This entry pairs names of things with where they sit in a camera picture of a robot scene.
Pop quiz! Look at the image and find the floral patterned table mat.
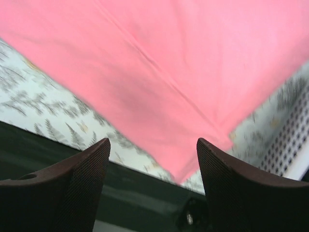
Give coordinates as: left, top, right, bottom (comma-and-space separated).
0, 42, 309, 183

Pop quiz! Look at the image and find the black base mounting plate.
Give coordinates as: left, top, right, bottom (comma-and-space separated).
0, 123, 208, 232

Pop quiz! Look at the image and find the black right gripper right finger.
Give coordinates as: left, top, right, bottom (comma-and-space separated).
197, 138, 309, 232

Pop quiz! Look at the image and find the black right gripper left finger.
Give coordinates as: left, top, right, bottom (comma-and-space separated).
0, 138, 111, 232

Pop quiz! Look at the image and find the white plastic laundry basket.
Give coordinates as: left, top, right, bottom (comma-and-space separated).
249, 78, 309, 177

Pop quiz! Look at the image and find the pink polo shirt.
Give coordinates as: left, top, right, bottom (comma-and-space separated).
0, 0, 309, 183

